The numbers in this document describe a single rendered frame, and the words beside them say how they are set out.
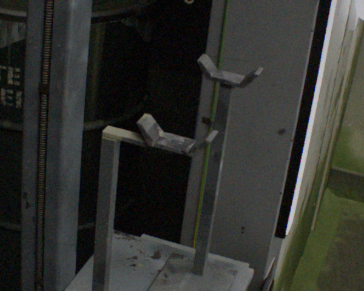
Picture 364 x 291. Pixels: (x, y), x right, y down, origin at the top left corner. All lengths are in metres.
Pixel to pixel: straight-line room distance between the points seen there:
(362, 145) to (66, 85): 2.05
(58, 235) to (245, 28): 0.53
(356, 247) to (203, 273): 1.59
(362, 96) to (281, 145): 1.51
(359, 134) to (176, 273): 1.83
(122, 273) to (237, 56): 0.45
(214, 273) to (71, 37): 0.42
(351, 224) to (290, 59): 1.51
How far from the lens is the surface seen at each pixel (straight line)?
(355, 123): 2.90
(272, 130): 1.42
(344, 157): 2.88
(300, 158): 1.44
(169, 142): 0.81
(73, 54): 0.92
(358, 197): 2.90
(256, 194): 1.48
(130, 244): 1.19
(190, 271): 1.14
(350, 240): 2.72
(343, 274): 2.54
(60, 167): 0.97
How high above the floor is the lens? 1.47
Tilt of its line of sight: 27 degrees down
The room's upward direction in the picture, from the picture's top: 7 degrees clockwise
